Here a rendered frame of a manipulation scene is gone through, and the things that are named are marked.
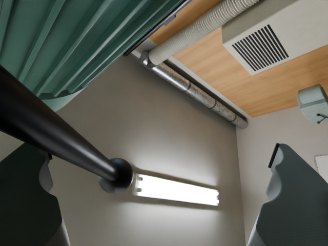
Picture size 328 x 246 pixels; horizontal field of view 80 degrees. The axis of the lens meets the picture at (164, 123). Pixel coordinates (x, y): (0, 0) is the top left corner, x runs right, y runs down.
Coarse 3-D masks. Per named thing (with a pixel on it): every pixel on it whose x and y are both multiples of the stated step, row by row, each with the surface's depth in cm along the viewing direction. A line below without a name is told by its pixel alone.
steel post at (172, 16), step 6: (186, 0) 144; (180, 6) 149; (174, 12) 153; (168, 18) 158; (174, 18) 160; (156, 24) 167; (162, 24) 166; (150, 30) 173; (156, 30) 172; (144, 36) 178; (138, 42) 184; (132, 48) 191; (126, 54) 199
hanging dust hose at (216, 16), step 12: (228, 0) 139; (240, 0) 134; (252, 0) 132; (216, 12) 145; (228, 12) 142; (240, 12) 141; (192, 24) 161; (204, 24) 154; (216, 24) 152; (180, 36) 169; (192, 36) 164; (204, 36) 164; (156, 48) 189; (168, 48) 180; (180, 48) 176; (156, 60) 193
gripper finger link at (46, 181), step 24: (24, 144) 10; (0, 168) 8; (24, 168) 8; (48, 168) 9; (0, 192) 7; (24, 192) 7; (48, 192) 9; (0, 216) 6; (24, 216) 6; (48, 216) 6; (0, 240) 6; (24, 240) 6; (48, 240) 6
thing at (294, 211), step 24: (288, 168) 9; (312, 168) 9; (288, 192) 8; (312, 192) 8; (264, 216) 7; (288, 216) 7; (312, 216) 7; (264, 240) 6; (288, 240) 6; (312, 240) 6
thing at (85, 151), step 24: (0, 72) 4; (0, 96) 5; (24, 96) 5; (0, 120) 5; (24, 120) 5; (48, 120) 6; (48, 144) 7; (72, 144) 8; (96, 168) 12; (120, 168) 19; (120, 192) 19
